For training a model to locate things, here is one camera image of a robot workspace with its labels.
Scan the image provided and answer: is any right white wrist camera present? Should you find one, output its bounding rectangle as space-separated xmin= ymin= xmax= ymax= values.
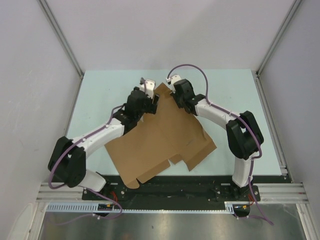
xmin=166 ymin=74 xmax=182 ymax=85

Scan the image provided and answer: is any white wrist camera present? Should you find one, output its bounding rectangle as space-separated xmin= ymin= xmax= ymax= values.
xmin=166 ymin=74 xmax=182 ymax=85
xmin=139 ymin=77 xmax=156 ymax=99

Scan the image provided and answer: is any right aluminium frame post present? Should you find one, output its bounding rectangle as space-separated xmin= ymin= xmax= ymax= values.
xmin=254 ymin=0 xmax=303 ymax=76

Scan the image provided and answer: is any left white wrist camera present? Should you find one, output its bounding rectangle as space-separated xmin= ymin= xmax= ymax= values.
xmin=139 ymin=77 xmax=156 ymax=99

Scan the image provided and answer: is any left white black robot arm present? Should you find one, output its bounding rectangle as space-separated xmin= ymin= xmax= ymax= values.
xmin=48 ymin=87 xmax=160 ymax=200

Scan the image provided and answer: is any grey slotted cable duct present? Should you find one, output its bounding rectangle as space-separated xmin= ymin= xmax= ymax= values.
xmin=46 ymin=202 xmax=250 ymax=214

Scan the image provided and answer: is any brown cardboard box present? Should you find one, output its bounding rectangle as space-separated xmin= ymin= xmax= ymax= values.
xmin=105 ymin=83 xmax=217 ymax=189

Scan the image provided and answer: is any left aluminium frame post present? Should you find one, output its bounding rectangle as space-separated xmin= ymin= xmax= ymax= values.
xmin=37 ymin=0 xmax=85 ymax=77

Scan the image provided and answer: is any aluminium front rail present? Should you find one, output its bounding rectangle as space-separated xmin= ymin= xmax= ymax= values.
xmin=36 ymin=183 xmax=309 ymax=204

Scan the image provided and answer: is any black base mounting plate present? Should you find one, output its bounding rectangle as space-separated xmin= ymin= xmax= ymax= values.
xmin=51 ymin=174 xmax=292 ymax=202

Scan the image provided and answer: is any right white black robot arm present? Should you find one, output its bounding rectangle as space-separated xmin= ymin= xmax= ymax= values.
xmin=166 ymin=74 xmax=264 ymax=201

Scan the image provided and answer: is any aluminium frame post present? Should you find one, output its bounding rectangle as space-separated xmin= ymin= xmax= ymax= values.
xmin=254 ymin=0 xmax=303 ymax=76
xmin=37 ymin=0 xmax=85 ymax=77

